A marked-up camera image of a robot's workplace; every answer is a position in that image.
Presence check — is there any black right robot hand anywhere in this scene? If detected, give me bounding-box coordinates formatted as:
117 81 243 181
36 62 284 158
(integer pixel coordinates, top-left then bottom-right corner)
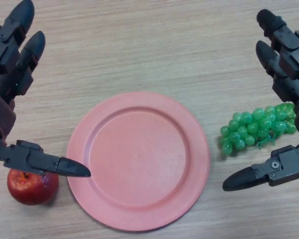
222 8 299 192

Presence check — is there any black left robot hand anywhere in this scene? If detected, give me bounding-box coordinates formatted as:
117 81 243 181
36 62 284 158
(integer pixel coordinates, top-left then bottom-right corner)
0 0 92 178

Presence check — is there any green grape bunch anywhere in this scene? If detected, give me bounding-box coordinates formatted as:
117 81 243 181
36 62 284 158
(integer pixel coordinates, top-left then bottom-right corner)
219 103 298 157

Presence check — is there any pink round plate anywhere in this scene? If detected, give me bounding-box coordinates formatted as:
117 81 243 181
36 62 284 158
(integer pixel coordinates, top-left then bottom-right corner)
66 91 210 224

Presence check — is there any red apple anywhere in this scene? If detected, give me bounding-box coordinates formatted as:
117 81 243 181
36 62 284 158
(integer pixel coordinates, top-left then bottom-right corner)
6 169 59 206

